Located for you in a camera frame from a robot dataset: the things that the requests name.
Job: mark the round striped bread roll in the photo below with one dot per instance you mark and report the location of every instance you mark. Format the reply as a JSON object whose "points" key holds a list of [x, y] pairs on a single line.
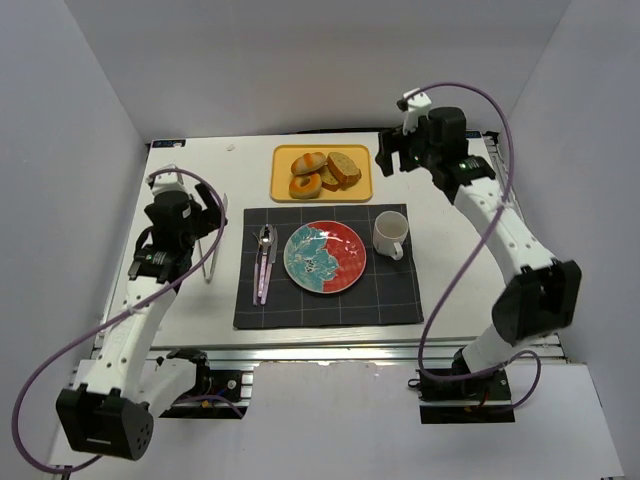
{"points": [[308, 163]]}

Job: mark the white mug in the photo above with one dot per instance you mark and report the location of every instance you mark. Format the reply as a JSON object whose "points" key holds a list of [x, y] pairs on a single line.
{"points": [[389, 233]]}

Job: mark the dark checked placemat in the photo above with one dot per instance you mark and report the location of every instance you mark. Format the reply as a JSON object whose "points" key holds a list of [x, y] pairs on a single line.
{"points": [[386, 294]]}

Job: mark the red and teal plate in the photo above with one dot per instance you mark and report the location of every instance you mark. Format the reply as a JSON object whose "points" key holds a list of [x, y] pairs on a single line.
{"points": [[324, 257]]}

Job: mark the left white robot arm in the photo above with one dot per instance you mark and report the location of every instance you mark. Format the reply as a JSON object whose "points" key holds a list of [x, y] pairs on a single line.
{"points": [[112, 410]]}

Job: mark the lower brown bread slice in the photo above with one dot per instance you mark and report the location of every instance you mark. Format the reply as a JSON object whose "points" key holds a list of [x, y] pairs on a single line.
{"points": [[330, 181]]}

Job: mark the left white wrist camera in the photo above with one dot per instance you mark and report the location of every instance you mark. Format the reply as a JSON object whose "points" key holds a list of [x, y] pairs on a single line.
{"points": [[170, 182]]}

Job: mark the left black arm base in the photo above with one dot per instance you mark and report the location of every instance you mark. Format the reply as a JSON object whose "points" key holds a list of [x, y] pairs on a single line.
{"points": [[185, 385]]}

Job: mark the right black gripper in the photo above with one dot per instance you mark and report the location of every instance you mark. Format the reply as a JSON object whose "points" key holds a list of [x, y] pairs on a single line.
{"points": [[388, 148]]}

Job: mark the brown bread slice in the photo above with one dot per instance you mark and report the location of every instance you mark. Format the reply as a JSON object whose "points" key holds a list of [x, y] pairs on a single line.
{"points": [[343, 168], [330, 181]]}

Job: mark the left blue table label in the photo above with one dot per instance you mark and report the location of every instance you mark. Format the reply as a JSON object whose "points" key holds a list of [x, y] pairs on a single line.
{"points": [[168, 143]]}

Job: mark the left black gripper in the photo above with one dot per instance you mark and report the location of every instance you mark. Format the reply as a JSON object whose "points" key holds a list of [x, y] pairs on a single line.
{"points": [[209, 211]]}

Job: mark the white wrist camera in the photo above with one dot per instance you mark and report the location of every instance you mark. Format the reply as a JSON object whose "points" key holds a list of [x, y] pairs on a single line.
{"points": [[413, 104], [170, 182]]}

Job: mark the silver spoon pink handle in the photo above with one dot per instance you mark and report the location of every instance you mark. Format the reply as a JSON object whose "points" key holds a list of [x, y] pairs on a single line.
{"points": [[266, 240]]}

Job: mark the upper brown bread slice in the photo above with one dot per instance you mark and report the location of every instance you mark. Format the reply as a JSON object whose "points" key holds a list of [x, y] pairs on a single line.
{"points": [[343, 168]]}

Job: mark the aluminium table frame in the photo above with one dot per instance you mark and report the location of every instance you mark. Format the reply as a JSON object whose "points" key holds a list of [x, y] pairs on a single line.
{"points": [[202, 315]]}

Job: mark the yellow tray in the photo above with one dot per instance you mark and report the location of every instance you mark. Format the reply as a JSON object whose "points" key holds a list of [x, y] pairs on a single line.
{"points": [[285, 155]]}

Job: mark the orange white bagel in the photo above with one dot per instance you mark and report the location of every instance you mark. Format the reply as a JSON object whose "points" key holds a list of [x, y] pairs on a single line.
{"points": [[305, 186]]}

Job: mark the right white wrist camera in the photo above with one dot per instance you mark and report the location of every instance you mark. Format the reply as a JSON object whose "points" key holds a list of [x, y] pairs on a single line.
{"points": [[413, 104]]}

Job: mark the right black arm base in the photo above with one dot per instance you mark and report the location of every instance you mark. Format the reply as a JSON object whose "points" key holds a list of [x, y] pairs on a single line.
{"points": [[484, 400]]}

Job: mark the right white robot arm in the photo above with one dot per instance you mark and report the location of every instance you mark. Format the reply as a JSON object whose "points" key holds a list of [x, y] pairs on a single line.
{"points": [[541, 291]]}

